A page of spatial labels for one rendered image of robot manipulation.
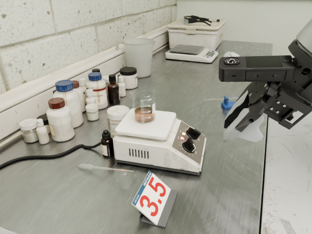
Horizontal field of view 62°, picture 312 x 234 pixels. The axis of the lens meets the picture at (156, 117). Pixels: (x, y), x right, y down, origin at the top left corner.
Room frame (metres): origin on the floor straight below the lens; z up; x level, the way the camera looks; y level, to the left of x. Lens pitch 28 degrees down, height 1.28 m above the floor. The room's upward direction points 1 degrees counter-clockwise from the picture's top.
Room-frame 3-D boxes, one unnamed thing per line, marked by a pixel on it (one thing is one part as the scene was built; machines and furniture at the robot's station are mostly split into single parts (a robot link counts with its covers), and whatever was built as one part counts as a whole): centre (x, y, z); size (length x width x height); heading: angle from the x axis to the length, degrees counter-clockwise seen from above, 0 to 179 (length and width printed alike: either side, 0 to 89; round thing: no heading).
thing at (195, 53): (1.42, -0.20, 0.92); 0.26 x 0.19 x 0.05; 67
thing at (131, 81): (0.98, 0.11, 0.94); 0.07 x 0.07 x 0.07
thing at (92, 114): (0.71, 0.20, 0.92); 0.04 x 0.04 x 0.04
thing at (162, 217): (0.36, 0.00, 0.92); 0.09 x 0.06 x 0.04; 161
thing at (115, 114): (0.61, 0.10, 0.94); 0.06 x 0.06 x 0.08
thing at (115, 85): (0.84, 0.15, 0.95); 0.04 x 0.04 x 0.10
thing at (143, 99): (0.54, 0.03, 1.02); 0.06 x 0.05 x 0.08; 95
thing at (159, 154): (0.52, 0.00, 0.94); 0.22 x 0.13 x 0.08; 75
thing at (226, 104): (0.79, -0.27, 0.92); 0.10 x 0.03 x 0.04; 97
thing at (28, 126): (0.60, 0.34, 0.93); 0.05 x 0.05 x 0.05
